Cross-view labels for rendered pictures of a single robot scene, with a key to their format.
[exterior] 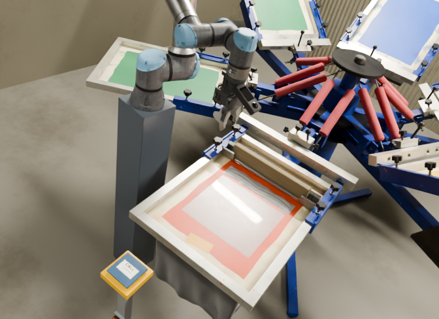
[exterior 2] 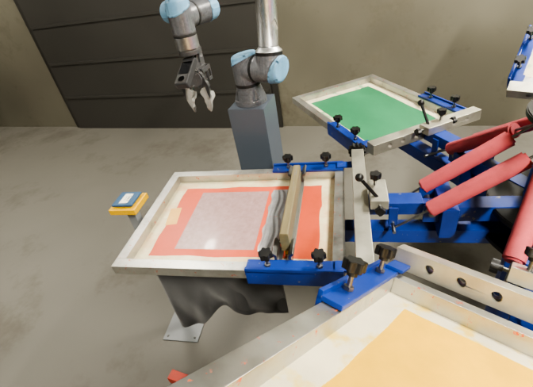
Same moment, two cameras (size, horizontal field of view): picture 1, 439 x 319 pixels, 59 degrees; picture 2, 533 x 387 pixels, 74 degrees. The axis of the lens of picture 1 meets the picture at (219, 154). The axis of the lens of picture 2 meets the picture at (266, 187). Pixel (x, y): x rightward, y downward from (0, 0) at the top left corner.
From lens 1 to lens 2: 1.70 m
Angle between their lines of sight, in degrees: 61
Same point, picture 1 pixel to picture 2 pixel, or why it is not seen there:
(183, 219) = (193, 198)
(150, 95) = (239, 90)
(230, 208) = (228, 213)
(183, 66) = (258, 65)
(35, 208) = not seen: hidden behind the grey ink
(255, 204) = (249, 225)
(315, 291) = not seen: outside the picture
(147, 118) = (231, 111)
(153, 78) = (236, 73)
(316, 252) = not seen: outside the picture
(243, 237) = (197, 235)
